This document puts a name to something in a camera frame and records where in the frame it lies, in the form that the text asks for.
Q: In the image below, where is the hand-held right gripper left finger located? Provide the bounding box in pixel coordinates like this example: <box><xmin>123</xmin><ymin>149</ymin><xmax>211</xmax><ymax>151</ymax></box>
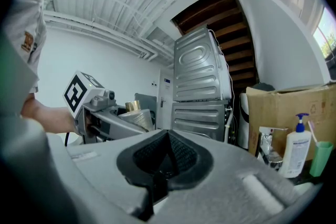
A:
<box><xmin>65</xmin><ymin>129</ymin><xmax>173</xmax><ymax>224</ymax></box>

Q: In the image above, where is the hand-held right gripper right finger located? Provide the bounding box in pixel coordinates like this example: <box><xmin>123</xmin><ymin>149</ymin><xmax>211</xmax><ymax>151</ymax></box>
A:
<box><xmin>153</xmin><ymin>129</ymin><xmax>320</xmax><ymax>224</ymax></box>

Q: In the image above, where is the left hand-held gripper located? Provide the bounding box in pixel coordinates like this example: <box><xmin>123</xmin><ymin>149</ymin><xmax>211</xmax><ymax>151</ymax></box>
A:
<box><xmin>62</xmin><ymin>70</ymin><xmax>149</xmax><ymax>144</ymax></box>

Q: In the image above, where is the white bottle with blue pump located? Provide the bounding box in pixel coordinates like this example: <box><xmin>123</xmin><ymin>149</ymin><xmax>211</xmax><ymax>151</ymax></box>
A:
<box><xmin>277</xmin><ymin>112</ymin><xmax>312</xmax><ymax>179</ymax></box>

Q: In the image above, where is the person's left forearm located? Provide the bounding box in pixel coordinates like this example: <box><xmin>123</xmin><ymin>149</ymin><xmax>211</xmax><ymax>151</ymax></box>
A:
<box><xmin>20</xmin><ymin>98</ymin><xmax>77</xmax><ymax>134</ymax></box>

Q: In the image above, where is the chrome sink faucet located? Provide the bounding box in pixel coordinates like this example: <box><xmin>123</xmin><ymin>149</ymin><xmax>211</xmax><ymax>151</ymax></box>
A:
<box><xmin>256</xmin><ymin>125</ymin><xmax>289</xmax><ymax>170</ymax></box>

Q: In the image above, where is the dark sink counter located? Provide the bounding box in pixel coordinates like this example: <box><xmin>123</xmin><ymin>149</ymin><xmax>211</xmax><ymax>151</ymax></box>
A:
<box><xmin>283</xmin><ymin>158</ymin><xmax>326</xmax><ymax>188</ymax></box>

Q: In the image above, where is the plastic wrap roll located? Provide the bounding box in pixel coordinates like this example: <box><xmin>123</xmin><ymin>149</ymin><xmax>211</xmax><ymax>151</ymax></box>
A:
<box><xmin>117</xmin><ymin>100</ymin><xmax>155</xmax><ymax>132</ymax></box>

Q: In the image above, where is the white door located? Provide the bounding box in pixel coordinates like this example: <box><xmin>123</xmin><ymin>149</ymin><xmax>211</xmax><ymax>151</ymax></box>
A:
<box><xmin>156</xmin><ymin>69</ymin><xmax>174</xmax><ymax>130</ymax></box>

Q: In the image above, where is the small silver laundry appliance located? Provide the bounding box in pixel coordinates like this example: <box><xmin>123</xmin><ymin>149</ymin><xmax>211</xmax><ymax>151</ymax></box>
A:
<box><xmin>171</xmin><ymin>100</ymin><xmax>233</xmax><ymax>143</ymax></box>

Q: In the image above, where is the brown cardboard box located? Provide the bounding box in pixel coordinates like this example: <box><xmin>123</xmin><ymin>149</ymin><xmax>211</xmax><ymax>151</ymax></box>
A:
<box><xmin>246</xmin><ymin>83</ymin><xmax>336</xmax><ymax>164</ymax></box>

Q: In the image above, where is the large silver laundry appliance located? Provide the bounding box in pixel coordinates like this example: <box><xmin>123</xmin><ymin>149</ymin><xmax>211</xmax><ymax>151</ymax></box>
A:
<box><xmin>172</xmin><ymin>25</ymin><xmax>234</xmax><ymax>102</ymax></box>

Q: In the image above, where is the green plastic cup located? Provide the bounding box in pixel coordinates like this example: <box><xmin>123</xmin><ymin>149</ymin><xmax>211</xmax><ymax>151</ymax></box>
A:
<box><xmin>309</xmin><ymin>141</ymin><xmax>334</xmax><ymax>177</ymax></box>

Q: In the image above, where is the pink toothbrush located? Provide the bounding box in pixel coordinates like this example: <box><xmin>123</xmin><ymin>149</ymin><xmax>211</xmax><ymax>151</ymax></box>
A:
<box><xmin>307</xmin><ymin>120</ymin><xmax>319</xmax><ymax>144</ymax></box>

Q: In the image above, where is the person's white t-shirt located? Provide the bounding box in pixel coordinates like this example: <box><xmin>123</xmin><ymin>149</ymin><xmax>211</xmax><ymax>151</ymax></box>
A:
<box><xmin>1</xmin><ymin>0</ymin><xmax>47</xmax><ymax>94</ymax></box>

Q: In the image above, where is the wooden staircase underside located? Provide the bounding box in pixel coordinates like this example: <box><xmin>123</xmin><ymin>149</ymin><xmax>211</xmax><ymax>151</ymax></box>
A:
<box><xmin>171</xmin><ymin>0</ymin><xmax>260</xmax><ymax>93</ymax></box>

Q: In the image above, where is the window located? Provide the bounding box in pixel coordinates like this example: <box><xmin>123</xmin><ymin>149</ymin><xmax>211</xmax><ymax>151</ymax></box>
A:
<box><xmin>312</xmin><ymin>6</ymin><xmax>336</xmax><ymax>62</ymax></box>

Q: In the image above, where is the white corrugated hose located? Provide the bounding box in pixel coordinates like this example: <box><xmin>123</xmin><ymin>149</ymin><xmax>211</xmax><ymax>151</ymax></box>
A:
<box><xmin>223</xmin><ymin>106</ymin><xmax>234</xmax><ymax>144</ymax></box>

